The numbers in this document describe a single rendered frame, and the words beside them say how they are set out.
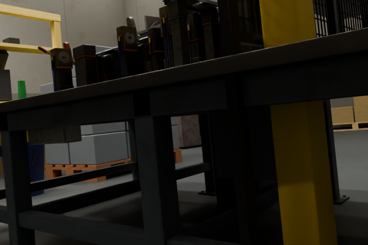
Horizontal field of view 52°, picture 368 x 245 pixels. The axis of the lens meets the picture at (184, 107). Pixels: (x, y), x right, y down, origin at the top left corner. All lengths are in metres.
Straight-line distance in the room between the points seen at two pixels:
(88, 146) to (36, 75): 7.32
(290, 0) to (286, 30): 0.07
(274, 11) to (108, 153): 3.26
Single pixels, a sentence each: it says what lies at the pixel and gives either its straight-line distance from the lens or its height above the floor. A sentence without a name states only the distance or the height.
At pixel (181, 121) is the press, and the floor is 0.51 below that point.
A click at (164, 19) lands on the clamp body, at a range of 1.63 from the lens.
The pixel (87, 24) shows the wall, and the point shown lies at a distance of 12.53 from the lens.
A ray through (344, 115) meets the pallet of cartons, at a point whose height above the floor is 0.30.
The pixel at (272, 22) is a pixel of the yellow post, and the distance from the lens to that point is 0.98.
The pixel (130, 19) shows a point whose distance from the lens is 1.97.
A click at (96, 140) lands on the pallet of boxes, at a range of 3.94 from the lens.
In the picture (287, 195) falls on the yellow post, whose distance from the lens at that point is 0.98.
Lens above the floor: 0.57
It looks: 2 degrees up
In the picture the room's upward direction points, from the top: 5 degrees counter-clockwise
